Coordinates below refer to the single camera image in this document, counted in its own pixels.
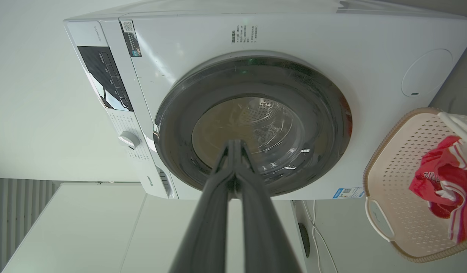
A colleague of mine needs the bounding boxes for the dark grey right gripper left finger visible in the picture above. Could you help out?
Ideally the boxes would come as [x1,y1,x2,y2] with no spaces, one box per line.
[169,140,236,273]

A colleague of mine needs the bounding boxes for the round dark washing machine door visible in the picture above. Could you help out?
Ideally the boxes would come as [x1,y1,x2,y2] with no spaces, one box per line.
[153,56,353,197]

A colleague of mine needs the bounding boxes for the white cabinet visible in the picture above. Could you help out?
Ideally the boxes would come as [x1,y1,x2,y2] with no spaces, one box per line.
[2,183,308,273]

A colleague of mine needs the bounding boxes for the white power cable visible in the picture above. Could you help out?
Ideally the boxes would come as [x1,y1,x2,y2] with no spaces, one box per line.
[304,200,338,273]

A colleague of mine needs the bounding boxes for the beige perforated laundry basket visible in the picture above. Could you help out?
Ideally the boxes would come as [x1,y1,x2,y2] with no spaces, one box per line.
[363,108,467,263]

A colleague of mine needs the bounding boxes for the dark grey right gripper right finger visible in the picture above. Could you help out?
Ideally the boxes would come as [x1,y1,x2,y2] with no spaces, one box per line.
[233,140,303,273]

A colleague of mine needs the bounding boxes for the silver washing machine control knob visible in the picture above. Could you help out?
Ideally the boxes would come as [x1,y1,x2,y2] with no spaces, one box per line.
[118,131,141,150]

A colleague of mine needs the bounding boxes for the red and white garment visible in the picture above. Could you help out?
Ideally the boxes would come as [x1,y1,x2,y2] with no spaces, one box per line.
[409,135,467,244]

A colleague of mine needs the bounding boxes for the grey ribbed radiator panel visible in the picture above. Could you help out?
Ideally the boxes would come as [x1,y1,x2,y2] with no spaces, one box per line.
[0,178,56,273]

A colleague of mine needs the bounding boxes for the white front-load washing machine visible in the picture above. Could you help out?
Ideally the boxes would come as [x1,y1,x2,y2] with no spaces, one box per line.
[64,0,467,201]

